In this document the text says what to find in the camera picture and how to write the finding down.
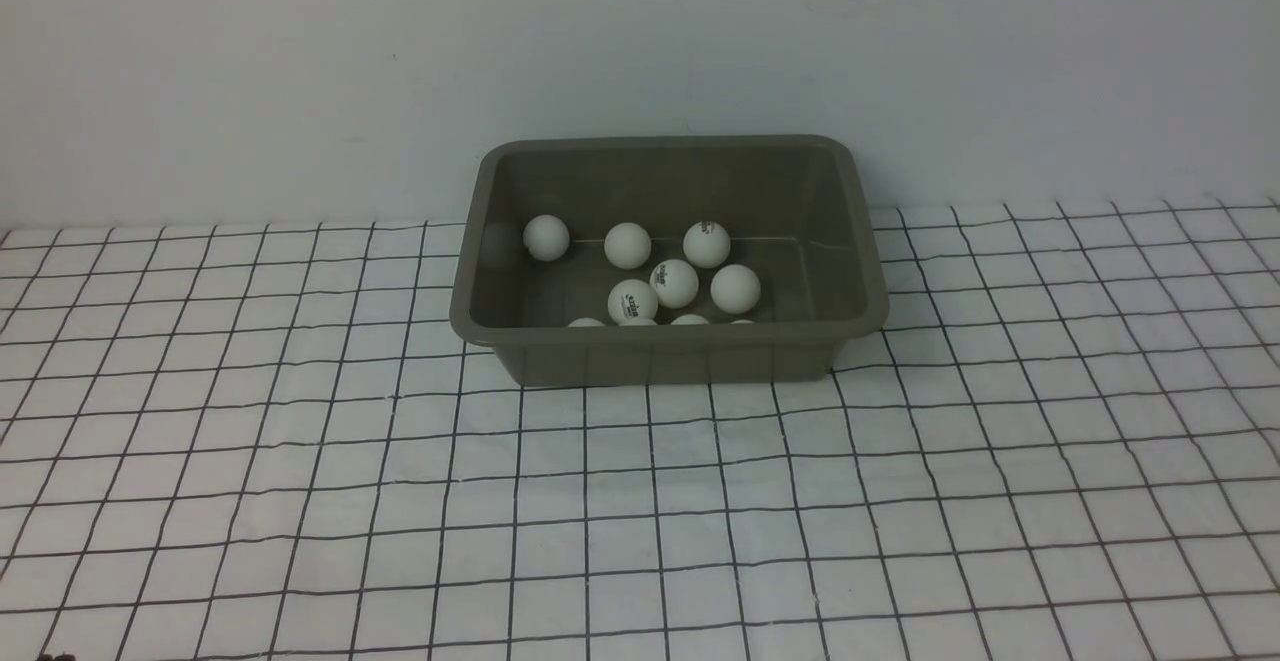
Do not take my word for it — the white logo ping-pong ball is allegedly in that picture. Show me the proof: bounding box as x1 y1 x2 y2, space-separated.
649 257 700 309

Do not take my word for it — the olive plastic storage bin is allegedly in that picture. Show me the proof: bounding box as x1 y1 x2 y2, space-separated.
451 135 890 387

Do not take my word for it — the white black-grid tablecloth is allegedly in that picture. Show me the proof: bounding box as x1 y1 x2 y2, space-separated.
1 200 1279 660

